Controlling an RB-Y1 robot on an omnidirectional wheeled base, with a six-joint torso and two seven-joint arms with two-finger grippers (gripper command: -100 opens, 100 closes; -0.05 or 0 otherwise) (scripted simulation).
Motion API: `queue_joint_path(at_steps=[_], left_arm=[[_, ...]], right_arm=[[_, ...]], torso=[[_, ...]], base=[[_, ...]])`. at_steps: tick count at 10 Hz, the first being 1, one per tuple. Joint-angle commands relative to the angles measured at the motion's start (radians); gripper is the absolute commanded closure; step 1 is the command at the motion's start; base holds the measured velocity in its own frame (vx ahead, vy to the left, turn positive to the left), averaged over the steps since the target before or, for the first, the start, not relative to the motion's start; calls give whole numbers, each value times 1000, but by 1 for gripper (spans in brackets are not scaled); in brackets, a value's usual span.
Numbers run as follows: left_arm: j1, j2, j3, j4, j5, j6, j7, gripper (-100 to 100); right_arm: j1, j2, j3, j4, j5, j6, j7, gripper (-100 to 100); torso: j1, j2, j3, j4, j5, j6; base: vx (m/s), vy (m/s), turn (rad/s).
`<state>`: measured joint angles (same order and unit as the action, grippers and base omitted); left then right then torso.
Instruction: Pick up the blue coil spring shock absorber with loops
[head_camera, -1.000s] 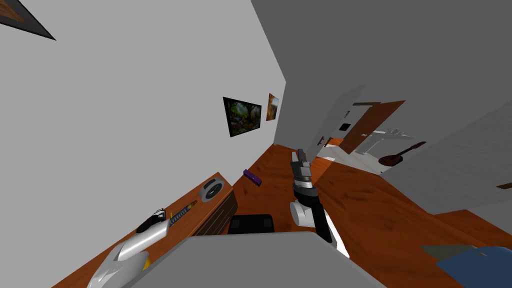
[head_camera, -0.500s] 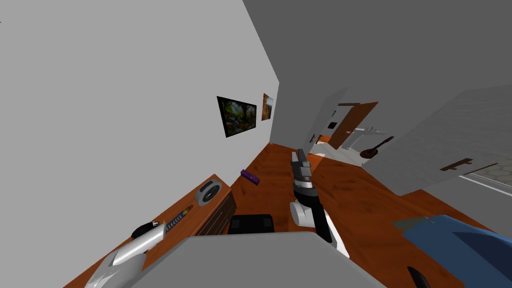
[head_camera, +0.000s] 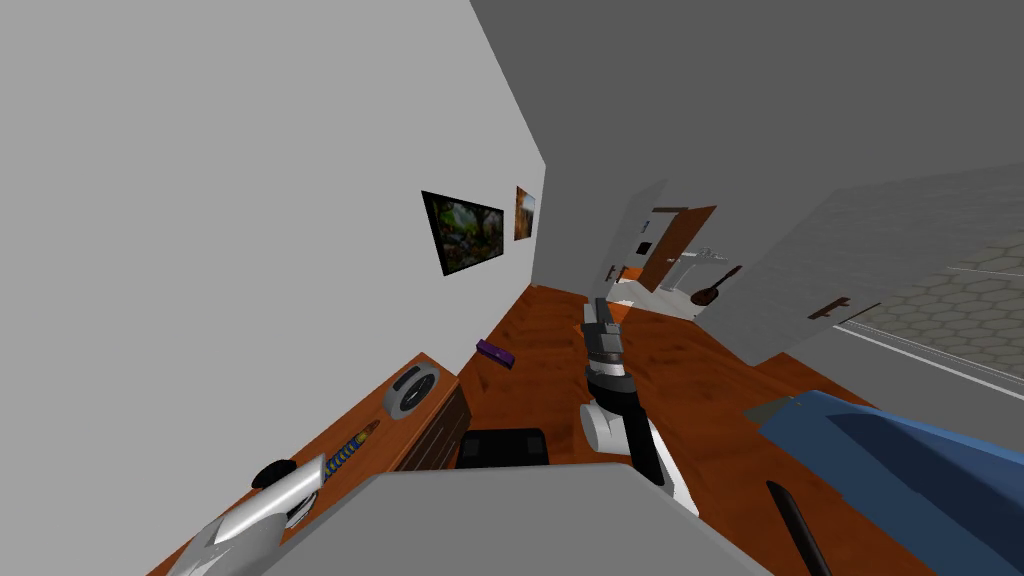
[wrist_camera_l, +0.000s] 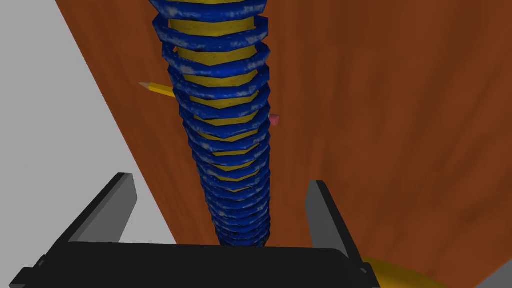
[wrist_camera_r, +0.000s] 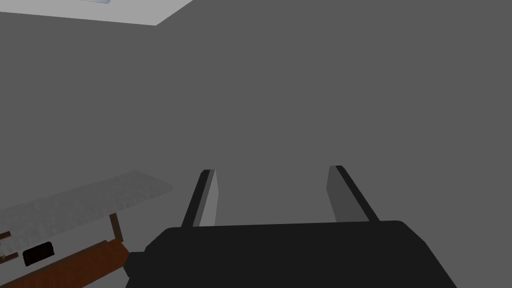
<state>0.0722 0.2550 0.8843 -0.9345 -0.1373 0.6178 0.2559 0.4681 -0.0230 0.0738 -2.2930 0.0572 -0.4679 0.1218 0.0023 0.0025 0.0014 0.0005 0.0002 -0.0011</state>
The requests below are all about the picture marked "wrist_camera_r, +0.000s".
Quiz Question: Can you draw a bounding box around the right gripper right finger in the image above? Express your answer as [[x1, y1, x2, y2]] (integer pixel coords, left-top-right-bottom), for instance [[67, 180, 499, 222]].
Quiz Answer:
[[325, 164, 381, 223]]

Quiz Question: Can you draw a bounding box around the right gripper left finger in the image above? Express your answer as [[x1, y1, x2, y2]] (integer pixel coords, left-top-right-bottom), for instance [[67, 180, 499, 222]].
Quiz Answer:
[[180, 169, 220, 229]]

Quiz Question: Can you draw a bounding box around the brown wooden table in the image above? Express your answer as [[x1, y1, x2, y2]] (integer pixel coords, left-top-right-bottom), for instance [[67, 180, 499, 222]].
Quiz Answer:
[[0, 212, 131, 288]]

